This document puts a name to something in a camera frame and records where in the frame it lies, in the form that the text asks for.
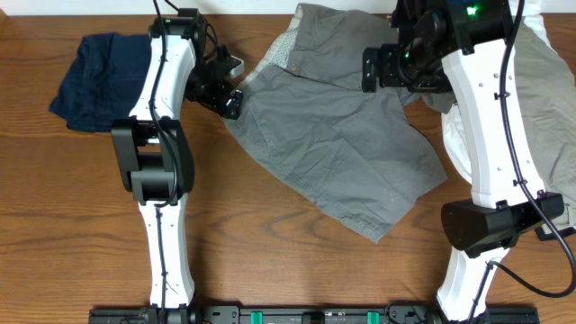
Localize khaki shorts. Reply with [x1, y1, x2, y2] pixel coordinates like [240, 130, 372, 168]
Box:
[514, 23, 575, 230]

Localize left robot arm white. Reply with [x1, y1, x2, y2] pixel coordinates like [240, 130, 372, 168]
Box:
[89, 8, 244, 323]

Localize grey shorts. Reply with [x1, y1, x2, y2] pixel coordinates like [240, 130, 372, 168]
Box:
[226, 3, 446, 242]

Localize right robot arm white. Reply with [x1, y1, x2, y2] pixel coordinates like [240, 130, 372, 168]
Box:
[362, 0, 564, 323]

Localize white garment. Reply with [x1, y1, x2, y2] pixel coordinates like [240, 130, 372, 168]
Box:
[442, 0, 554, 188]

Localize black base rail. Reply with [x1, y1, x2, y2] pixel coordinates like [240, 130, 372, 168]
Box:
[88, 304, 540, 324]

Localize navy blue folded garment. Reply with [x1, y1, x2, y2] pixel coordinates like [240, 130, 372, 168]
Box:
[49, 32, 151, 133]

